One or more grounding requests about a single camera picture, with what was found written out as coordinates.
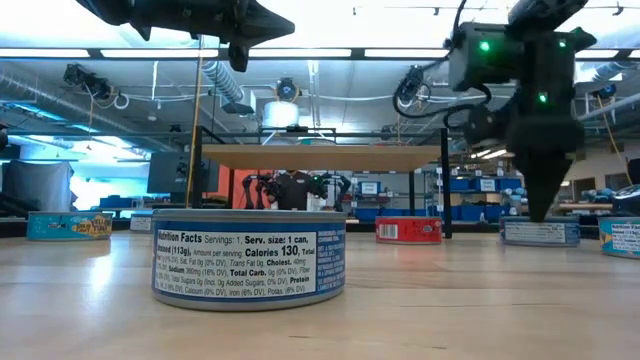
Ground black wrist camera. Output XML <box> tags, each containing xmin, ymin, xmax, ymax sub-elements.
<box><xmin>228</xmin><ymin>43</ymin><xmax>251</xmax><ymax>74</ymax></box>
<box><xmin>462</xmin><ymin>103</ymin><xmax>509</xmax><ymax>147</ymax></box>

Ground dark computer monitor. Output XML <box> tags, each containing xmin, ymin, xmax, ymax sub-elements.
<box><xmin>147</xmin><ymin>151</ymin><xmax>221</xmax><ymax>195</ymax></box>

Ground blue bin storage rack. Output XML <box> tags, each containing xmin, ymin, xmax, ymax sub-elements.
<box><xmin>349</xmin><ymin>169</ymin><xmax>526</xmax><ymax>224</ymax></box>

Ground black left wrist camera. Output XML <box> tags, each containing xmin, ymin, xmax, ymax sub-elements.
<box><xmin>228</xmin><ymin>43</ymin><xmax>251</xmax><ymax>74</ymax></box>

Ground grey cloth cover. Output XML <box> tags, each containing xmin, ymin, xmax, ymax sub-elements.
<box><xmin>0</xmin><ymin>159</ymin><xmax>76</xmax><ymax>211</ymax></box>

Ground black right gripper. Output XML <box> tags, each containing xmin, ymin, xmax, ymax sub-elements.
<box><xmin>505</xmin><ymin>92</ymin><xmax>585</xmax><ymax>222</ymax></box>

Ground red label seafood can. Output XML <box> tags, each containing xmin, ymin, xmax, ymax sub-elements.
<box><xmin>374</xmin><ymin>215</ymin><xmax>444</xmax><ymax>246</ymax></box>

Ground black background robot station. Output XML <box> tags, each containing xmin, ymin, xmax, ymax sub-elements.
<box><xmin>241</xmin><ymin>169</ymin><xmax>352</xmax><ymax>212</ymax></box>

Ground teal yellow label tuna can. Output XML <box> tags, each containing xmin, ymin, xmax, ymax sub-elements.
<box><xmin>597</xmin><ymin>215</ymin><xmax>640</xmax><ymax>260</ymax></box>
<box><xmin>26</xmin><ymin>210</ymin><xmax>114</xmax><ymax>242</ymax></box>

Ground black ceiling-mounted device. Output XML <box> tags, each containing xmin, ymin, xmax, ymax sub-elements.
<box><xmin>62</xmin><ymin>62</ymin><xmax>114</xmax><ymax>101</ymax></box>

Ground silver flexible ventilation duct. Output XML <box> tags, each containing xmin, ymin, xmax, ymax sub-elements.
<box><xmin>202</xmin><ymin>59</ymin><xmax>246</xmax><ymax>104</ymax></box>

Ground wooden shelf black metal legs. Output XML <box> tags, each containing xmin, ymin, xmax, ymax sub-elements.
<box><xmin>191</xmin><ymin>124</ymin><xmax>453</xmax><ymax>240</ymax></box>

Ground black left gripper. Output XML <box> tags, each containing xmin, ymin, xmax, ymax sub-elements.
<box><xmin>192</xmin><ymin>0</ymin><xmax>296</xmax><ymax>47</ymax></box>

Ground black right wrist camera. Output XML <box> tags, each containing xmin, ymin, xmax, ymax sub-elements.
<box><xmin>462</xmin><ymin>103</ymin><xmax>509</xmax><ymax>147</ymax></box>

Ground yellow hanging cord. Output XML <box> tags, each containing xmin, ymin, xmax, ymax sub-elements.
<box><xmin>185</xmin><ymin>34</ymin><xmax>205</xmax><ymax>209</ymax></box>

